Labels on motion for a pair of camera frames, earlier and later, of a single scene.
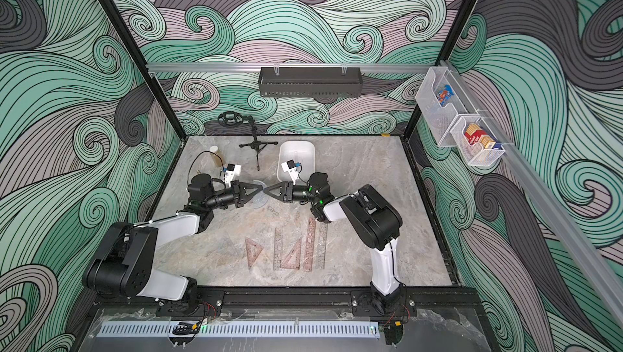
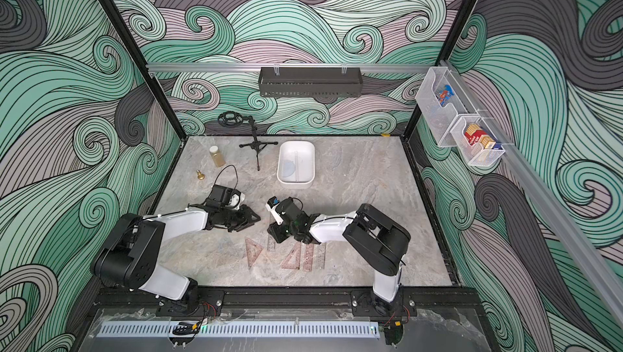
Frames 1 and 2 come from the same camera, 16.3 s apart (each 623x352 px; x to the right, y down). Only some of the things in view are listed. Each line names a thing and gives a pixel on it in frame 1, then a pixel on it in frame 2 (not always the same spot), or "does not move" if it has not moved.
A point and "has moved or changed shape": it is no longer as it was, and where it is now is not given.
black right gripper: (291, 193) -> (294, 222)
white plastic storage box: (302, 152) does not move
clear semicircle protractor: (260, 199) has moved or changed shape
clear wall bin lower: (475, 142) does not move
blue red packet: (444, 95) does not move
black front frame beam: (288, 298) does not move
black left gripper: (234, 189) -> (246, 219)
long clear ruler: (322, 242) does not move
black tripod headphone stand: (233, 119) does not move
